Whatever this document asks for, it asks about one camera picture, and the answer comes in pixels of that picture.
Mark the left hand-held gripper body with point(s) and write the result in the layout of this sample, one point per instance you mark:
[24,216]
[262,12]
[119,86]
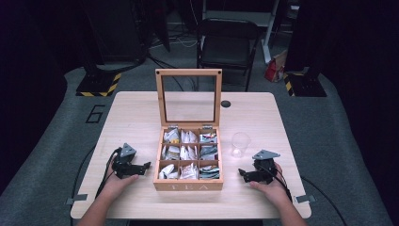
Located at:
[124,167]

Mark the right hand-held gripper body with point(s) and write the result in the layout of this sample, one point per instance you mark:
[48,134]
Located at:
[264,168]

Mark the person's left hand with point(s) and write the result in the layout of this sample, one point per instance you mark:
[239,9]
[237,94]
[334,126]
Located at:
[116,185]

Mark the person's right hand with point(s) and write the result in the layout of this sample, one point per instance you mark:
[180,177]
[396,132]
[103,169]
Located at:
[272,189]

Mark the clear plastic cup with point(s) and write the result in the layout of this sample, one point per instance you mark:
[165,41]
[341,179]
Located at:
[240,145]

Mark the group of tea bags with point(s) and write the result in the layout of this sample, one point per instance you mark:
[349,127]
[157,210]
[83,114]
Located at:
[188,153]

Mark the wooden tea box with lid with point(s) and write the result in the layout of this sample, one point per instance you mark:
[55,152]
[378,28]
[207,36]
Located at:
[188,185]

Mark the grey tape piece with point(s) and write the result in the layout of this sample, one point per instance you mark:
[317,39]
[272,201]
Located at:
[305,198]
[76,199]

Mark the black table grommet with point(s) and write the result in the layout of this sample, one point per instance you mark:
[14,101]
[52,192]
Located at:
[225,104]

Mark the striped black stand base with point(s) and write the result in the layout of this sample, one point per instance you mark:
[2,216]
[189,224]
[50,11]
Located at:
[99,84]
[305,84]

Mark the red paper bag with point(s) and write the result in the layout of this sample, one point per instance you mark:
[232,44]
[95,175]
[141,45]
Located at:
[275,68]

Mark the black folding chair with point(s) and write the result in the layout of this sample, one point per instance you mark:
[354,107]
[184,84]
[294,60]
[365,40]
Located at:
[226,47]

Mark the white desk leg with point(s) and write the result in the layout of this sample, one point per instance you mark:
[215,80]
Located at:
[269,31]

